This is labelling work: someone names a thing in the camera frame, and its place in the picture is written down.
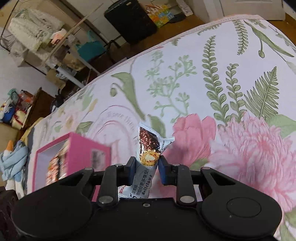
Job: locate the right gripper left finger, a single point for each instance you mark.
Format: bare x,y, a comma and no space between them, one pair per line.
113,177

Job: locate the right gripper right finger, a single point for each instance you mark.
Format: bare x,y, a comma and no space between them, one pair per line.
179,176

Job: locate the small white snack bar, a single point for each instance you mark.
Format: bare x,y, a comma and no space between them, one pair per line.
150,146

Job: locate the pink cardboard box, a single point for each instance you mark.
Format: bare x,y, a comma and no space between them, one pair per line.
83,153

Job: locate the beige noodle snack bag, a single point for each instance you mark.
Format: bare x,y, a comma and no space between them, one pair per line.
57,168

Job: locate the floral bed sheet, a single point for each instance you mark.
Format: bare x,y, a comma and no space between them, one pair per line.
225,91

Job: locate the dark wooden nightstand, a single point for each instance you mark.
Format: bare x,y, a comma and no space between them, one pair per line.
39,108

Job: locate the blue cloth on floor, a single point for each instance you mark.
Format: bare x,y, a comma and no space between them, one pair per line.
13,163

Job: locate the white folding side table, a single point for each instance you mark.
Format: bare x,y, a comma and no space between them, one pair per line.
64,42

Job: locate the teal bag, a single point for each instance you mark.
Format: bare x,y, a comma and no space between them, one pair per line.
90,49

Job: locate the black suitcase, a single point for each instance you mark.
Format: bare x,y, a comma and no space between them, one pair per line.
130,20

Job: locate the colourful gift bag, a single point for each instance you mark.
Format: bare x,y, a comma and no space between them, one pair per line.
160,15

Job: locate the white fluffy garment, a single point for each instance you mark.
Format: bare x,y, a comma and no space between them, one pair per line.
34,28

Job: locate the white door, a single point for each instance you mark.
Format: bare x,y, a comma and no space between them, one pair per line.
268,9

